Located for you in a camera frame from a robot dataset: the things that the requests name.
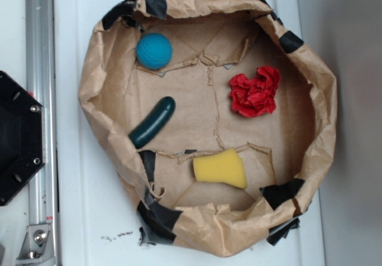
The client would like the dark green plastic pickle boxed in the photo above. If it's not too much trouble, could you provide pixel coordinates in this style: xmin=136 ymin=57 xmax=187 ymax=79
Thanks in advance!
xmin=128 ymin=97 xmax=176 ymax=149

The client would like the brown paper bag tray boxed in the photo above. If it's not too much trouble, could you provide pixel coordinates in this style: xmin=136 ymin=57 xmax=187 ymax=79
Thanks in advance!
xmin=79 ymin=0 xmax=337 ymax=257

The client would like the yellow sponge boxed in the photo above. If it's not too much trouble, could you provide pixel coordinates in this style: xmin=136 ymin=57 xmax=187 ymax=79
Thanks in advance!
xmin=193 ymin=148 xmax=248 ymax=189

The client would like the crumpled red paper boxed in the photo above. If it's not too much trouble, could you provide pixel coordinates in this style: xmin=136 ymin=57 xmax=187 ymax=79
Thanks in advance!
xmin=229 ymin=66 xmax=281 ymax=118

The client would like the blue foam ball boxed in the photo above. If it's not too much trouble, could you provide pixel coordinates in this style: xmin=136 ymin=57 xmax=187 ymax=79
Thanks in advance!
xmin=136 ymin=33 xmax=172 ymax=70

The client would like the aluminium rail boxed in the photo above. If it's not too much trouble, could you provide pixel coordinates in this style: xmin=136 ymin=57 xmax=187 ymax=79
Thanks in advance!
xmin=26 ymin=0 xmax=61 ymax=265

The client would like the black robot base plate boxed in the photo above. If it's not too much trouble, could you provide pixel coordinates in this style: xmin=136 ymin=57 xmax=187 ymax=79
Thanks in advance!
xmin=1 ymin=71 xmax=45 ymax=206

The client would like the metal corner bracket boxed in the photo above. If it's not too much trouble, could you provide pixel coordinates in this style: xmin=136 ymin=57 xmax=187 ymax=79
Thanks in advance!
xmin=16 ymin=224 xmax=54 ymax=265

